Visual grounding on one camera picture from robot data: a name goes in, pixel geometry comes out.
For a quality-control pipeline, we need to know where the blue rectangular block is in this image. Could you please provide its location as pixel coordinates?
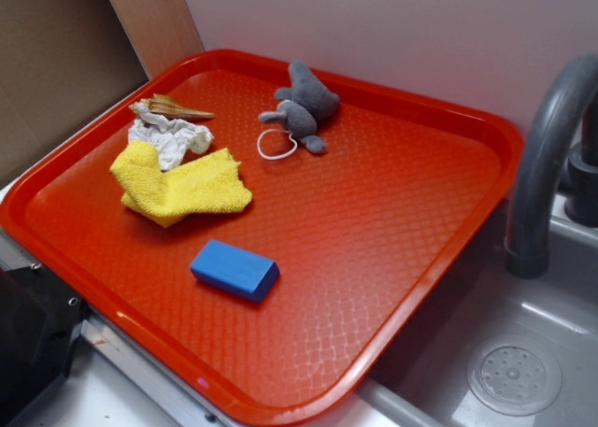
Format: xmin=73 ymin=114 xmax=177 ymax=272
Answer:
xmin=190 ymin=240 xmax=280 ymax=304

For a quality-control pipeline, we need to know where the white string loop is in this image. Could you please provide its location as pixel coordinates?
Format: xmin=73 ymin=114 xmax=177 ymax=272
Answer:
xmin=256 ymin=128 xmax=299 ymax=161

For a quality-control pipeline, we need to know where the grey plastic sink basin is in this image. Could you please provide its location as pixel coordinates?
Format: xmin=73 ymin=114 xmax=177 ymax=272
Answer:
xmin=359 ymin=197 xmax=598 ymax=427

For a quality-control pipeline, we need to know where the grey plush elephant toy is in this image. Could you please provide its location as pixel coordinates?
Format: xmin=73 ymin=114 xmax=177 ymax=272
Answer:
xmin=258 ymin=61 xmax=341 ymax=157

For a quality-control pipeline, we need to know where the brown cardboard panel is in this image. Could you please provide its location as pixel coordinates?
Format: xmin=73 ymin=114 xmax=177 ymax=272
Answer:
xmin=0 ymin=0 xmax=206 ymax=191

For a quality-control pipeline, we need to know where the grey toy sink faucet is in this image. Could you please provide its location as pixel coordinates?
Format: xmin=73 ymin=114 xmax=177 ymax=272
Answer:
xmin=505 ymin=53 xmax=597 ymax=278

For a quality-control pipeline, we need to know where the brown spiral seashell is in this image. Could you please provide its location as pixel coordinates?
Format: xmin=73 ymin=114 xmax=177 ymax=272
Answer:
xmin=129 ymin=93 xmax=215 ymax=121

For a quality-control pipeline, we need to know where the yellow cloth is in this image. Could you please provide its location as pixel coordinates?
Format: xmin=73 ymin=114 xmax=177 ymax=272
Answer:
xmin=110 ymin=141 xmax=253 ymax=228

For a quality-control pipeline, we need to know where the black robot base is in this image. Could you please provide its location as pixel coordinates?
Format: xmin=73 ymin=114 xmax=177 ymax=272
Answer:
xmin=1 ymin=266 xmax=87 ymax=426

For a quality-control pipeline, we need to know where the white crumpled cloth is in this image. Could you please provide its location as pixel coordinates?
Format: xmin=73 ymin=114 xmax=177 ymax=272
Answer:
xmin=128 ymin=112 xmax=214 ymax=171

